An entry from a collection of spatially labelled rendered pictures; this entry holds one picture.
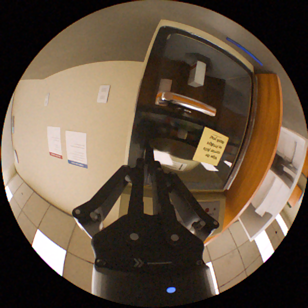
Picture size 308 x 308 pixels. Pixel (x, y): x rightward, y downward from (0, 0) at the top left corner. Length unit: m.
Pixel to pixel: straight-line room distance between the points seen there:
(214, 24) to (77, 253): 1.85
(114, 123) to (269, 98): 0.76
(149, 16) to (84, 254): 1.77
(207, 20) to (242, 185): 0.50
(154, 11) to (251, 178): 0.54
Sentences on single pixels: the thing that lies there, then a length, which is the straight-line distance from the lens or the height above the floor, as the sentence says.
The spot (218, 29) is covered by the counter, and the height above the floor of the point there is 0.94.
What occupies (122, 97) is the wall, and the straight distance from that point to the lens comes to 0.67.
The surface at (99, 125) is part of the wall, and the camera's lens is 0.72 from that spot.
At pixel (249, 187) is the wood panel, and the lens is 0.39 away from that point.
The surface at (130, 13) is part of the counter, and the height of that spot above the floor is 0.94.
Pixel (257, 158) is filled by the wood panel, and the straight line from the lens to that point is 0.39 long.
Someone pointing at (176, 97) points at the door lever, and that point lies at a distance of 0.16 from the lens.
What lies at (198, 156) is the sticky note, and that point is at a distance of 0.25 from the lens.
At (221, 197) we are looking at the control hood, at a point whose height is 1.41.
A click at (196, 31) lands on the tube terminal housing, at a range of 0.35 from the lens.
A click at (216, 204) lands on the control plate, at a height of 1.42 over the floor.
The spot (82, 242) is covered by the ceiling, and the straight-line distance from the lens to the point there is 1.57.
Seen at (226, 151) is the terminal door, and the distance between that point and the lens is 0.29.
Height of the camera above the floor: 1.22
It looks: 22 degrees up
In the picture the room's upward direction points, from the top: 167 degrees counter-clockwise
